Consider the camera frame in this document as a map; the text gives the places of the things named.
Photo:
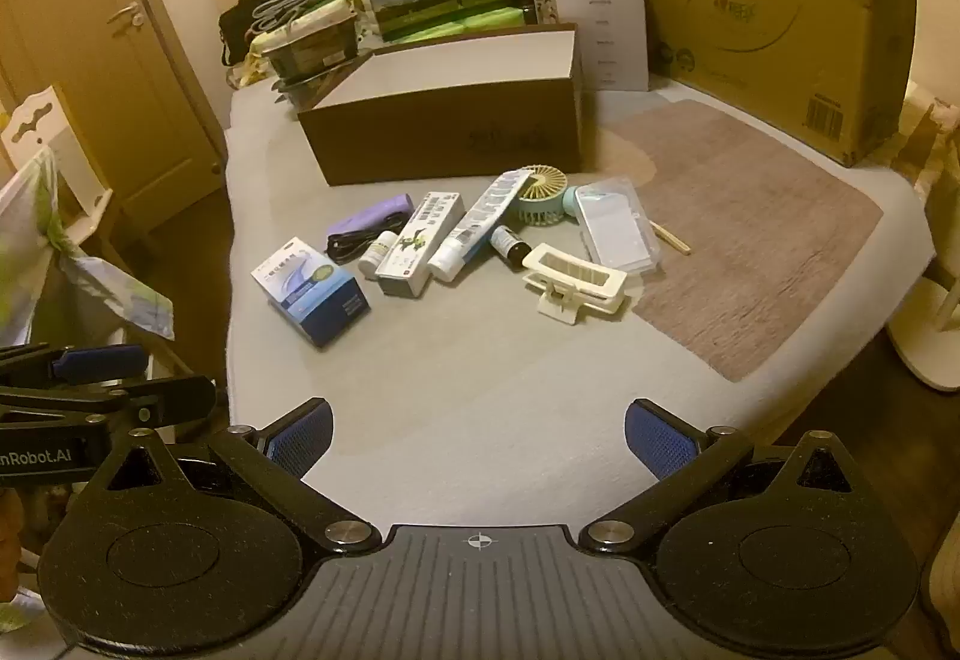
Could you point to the white fan stand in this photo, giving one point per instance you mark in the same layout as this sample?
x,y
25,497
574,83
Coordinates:
x,y
930,345

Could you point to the blue medicine box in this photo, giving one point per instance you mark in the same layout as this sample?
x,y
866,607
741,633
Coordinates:
x,y
315,292

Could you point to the printed plastic bag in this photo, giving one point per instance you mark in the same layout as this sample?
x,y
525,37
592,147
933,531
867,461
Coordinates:
x,y
30,240

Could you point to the green tissue pack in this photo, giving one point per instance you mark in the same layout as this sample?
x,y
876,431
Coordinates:
x,y
495,20
427,30

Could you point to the clear plastic case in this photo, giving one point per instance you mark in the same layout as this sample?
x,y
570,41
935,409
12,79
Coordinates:
x,y
619,229

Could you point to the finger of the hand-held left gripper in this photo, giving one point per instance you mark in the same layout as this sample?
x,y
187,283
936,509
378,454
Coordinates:
x,y
101,362
172,394

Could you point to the white toothpaste tube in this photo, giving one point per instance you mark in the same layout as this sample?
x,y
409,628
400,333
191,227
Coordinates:
x,y
480,217

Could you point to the purple tube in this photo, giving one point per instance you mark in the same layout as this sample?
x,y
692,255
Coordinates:
x,y
371,214

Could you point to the wooden stick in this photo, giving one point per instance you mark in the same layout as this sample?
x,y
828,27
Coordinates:
x,y
671,237

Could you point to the white pill bottle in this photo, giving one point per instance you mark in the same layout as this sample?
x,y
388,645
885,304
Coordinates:
x,y
375,255

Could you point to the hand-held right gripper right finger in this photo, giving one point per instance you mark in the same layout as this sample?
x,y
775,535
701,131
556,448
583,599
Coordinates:
x,y
654,439

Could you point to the cream hair clip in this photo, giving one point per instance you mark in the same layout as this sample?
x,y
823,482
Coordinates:
x,y
574,289

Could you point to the large cardboard box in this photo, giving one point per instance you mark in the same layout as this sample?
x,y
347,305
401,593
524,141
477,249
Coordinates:
x,y
750,15

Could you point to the white ointment box green bird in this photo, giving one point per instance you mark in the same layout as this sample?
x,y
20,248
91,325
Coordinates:
x,y
416,247

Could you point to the brown spray bottle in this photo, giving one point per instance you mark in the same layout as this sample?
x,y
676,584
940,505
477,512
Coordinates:
x,y
511,247

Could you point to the wooden door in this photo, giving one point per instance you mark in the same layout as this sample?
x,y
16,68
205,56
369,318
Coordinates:
x,y
150,127

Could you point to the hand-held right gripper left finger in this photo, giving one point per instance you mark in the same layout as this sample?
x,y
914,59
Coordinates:
x,y
300,436

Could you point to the white chair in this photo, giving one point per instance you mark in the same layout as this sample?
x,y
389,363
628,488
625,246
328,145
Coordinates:
x,y
45,120

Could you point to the white carton box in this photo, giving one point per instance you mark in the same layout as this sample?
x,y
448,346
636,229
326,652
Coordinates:
x,y
604,30

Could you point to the black bag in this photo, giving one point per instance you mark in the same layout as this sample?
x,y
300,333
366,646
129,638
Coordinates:
x,y
240,22

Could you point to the mint handheld fan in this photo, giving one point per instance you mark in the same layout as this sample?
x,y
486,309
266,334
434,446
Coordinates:
x,y
544,199

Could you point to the brown mat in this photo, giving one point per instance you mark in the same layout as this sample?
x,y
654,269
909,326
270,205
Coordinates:
x,y
750,240

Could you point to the brown storage box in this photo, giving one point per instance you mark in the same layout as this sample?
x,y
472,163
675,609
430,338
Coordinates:
x,y
450,127

